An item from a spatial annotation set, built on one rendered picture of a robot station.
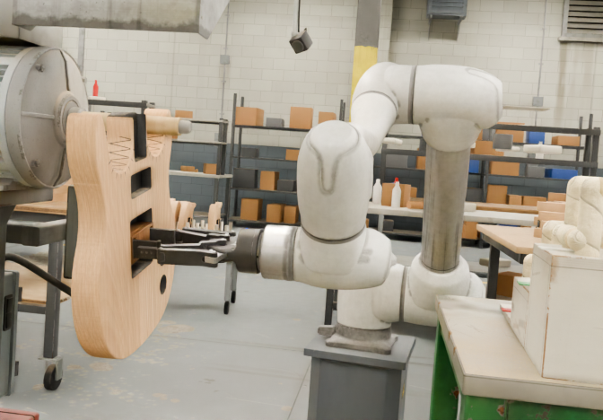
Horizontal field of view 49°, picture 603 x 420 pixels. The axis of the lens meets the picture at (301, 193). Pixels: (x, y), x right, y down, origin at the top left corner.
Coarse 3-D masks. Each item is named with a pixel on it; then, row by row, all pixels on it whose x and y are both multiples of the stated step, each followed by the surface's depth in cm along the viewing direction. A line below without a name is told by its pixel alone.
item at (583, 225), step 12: (588, 192) 91; (588, 204) 91; (600, 204) 91; (588, 216) 91; (600, 216) 91; (588, 228) 92; (600, 228) 92; (588, 240) 92; (600, 240) 92; (576, 252) 93; (588, 252) 92
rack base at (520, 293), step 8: (520, 280) 118; (528, 280) 118; (520, 288) 114; (528, 288) 110; (512, 296) 122; (520, 296) 113; (528, 296) 107; (512, 304) 121; (520, 304) 113; (528, 304) 106; (512, 312) 120; (520, 312) 112; (512, 320) 119; (520, 320) 111; (512, 328) 119; (520, 328) 111; (520, 336) 110
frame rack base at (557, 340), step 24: (552, 264) 91; (576, 264) 91; (600, 264) 90; (552, 288) 92; (576, 288) 91; (600, 288) 90; (528, 312) 106; (552, 312) 92; (576, 312) 91; (600, 312) 91; (528, 336) 104; (552, 336) 92; (576, 336) 91; (600, 336) 91; (552, 360) 92; (576, 360) 91; (600, 360) 91; (600, 384) 91
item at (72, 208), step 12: (72, 192) 140; (72, 204) 140; (72, 216) 141; (72, 228) 141; (72, 240) 141; (72, 252) 141; (24, 264) 141; (72, 264) 141; (48, 276) 142; (60, 288) 143
